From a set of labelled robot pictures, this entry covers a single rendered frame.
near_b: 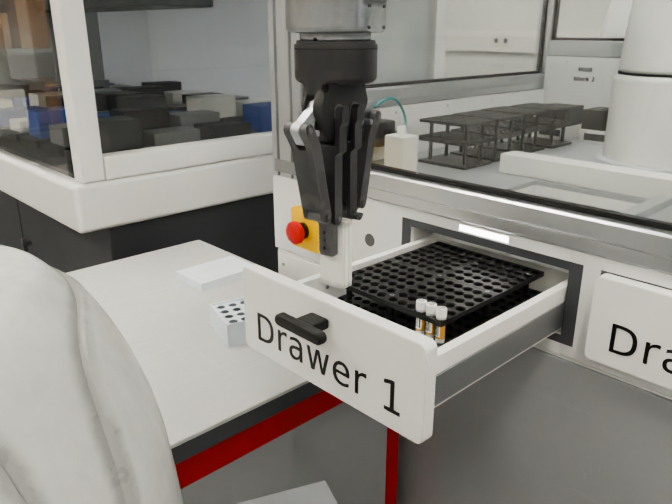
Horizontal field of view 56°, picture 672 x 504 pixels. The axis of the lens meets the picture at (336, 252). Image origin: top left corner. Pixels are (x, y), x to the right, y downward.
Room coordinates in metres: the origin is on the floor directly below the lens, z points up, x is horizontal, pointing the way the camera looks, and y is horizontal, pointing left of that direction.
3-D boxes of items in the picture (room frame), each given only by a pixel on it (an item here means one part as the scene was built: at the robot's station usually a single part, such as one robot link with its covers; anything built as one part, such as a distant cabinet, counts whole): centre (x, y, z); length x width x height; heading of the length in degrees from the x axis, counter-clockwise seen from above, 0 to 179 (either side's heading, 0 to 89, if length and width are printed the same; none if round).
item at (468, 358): (0.77, -0.14, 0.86); 0.40 x 0.26 x 0.06; 134
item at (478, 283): (0.77, -0.14, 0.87); 0.22 x 0.18 x 0.06; 134
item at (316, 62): (0.59, 0.00, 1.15); 0.08 x 0.07 x 0.09; 145
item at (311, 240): (1.05, 0.04, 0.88); 0.07 x 0.05 x 0.07; 44
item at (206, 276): (1.11, 0.22, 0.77); 0.13 x 0.09 x 0.02; 134
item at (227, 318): (0.89, 0.12, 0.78); 0.12 x 0.08 x 0.04; 118
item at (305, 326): (0.61, 0.03, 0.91); 0.07 x 0.04 x 0.01; 44
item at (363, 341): (0.63, 0.01, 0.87); 0.29 x 0.02 x 0.11; 44
